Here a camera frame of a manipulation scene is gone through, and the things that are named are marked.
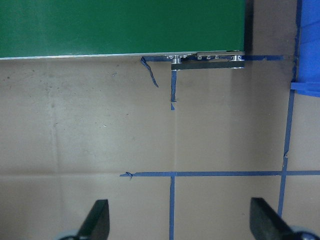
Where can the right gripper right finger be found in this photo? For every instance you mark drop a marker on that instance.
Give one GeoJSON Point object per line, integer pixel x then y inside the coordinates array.
{"type": "Point", "coordinates": [265, 223]}

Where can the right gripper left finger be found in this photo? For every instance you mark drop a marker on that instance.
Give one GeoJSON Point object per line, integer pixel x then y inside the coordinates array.
{"type": "Point", "coordinates": [96, 226]}

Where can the right blue plastic bin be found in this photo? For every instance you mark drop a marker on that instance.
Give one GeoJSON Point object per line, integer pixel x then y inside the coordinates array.
{"type": "Point", "coordinates": [307, 50]}

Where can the green conveyor belt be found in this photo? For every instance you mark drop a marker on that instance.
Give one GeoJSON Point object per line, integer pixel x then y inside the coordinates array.
{"type": "Point", "coordinates": [211, 31]}

